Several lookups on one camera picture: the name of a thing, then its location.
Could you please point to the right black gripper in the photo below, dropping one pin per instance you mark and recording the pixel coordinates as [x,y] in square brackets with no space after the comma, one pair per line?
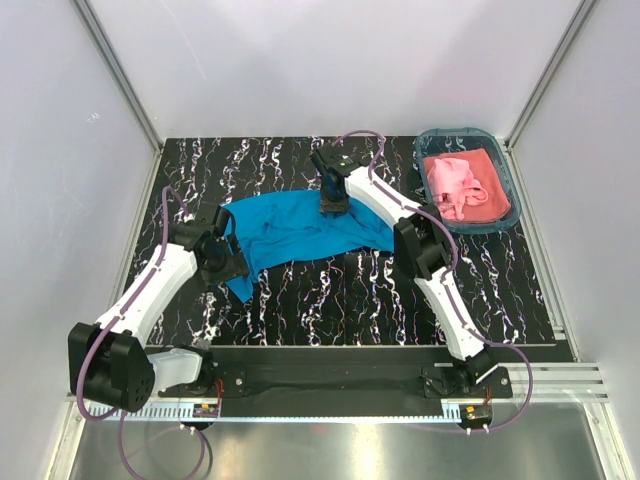
[327,207]

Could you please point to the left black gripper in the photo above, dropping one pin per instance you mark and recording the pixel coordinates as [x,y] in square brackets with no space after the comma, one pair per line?
[235,266]

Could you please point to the blue t shirt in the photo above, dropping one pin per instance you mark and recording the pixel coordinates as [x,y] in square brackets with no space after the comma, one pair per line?
[287,226]

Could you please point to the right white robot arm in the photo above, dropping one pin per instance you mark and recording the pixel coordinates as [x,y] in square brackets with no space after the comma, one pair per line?
[424,251]

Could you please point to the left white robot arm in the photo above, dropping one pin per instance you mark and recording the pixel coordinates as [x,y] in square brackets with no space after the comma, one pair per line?
[107,359]

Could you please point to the light pink t shirt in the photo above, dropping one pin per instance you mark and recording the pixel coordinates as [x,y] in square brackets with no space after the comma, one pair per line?
[455,190]

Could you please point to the teal transparent plastic bin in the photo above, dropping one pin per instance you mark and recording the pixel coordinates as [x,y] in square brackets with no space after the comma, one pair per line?
[438,141]

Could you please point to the salmon pink folded t shirt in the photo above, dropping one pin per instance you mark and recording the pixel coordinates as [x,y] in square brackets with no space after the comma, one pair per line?
[481,165]

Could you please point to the left small circuit board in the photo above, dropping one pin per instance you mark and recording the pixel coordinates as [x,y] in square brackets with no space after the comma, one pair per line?
[206,410]

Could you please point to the small circuit board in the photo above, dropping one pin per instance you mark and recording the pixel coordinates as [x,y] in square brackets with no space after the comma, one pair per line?
[482,413]
[206,410]

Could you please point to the right small circuit board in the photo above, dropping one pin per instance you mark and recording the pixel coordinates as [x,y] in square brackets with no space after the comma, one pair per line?
[482,413]

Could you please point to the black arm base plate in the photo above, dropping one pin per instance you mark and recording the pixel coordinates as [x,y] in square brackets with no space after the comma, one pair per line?
[413,355]

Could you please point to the white slotted cable duct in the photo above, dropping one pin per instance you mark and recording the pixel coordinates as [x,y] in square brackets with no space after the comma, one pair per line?
[289,412]

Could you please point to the left aluminium frame post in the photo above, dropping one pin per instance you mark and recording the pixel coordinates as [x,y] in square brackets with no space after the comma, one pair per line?
[109,56]

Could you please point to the aluminium frame post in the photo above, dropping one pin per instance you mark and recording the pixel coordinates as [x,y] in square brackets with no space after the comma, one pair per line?
[109,56]
[570,35]

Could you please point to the aluminium front rail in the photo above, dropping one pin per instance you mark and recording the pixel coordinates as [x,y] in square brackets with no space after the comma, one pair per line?
[543,381]

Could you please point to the right aluminium frame post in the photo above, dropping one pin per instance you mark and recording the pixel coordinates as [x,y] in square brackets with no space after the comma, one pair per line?
[570,35]

